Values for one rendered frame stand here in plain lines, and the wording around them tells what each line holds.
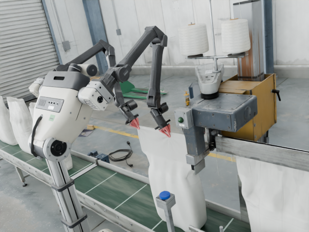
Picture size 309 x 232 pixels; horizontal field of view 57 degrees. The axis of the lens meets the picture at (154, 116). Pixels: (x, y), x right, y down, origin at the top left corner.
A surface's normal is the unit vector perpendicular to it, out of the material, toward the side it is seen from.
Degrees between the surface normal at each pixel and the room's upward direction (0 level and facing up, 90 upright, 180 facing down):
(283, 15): 90
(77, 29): 90
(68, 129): 115
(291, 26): 90
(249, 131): 90
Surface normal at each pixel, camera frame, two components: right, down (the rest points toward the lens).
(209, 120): -0.66, 0.36
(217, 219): -0.17, -0.92
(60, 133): 0.44, 0.62
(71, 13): 0.73, 0.11
